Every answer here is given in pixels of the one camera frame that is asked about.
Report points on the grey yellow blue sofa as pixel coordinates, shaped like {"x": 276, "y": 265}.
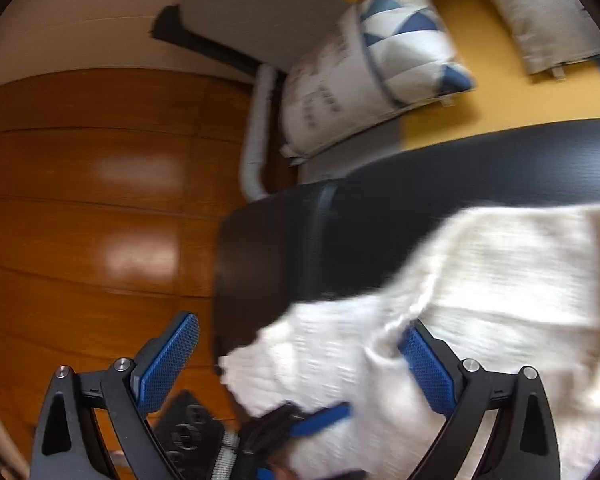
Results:
{"x": 485, "y": 110}

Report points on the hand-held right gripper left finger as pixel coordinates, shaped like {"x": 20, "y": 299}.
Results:
{"x": 167, "y": 360}

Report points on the beige deer print pillow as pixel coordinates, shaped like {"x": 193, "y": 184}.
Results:
{"x": 535, "y": 5}

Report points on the blue triangle pattern pillow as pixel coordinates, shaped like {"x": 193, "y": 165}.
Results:
{"x": 405, "y": 45}

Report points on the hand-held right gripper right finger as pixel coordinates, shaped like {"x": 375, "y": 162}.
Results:
{"x": 427, "y": 367}

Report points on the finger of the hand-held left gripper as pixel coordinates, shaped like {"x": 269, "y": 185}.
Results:
{"x": 320, "y": 417}

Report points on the white knit sweater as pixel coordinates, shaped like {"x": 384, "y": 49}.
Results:
{"x": 505, "y": 285}

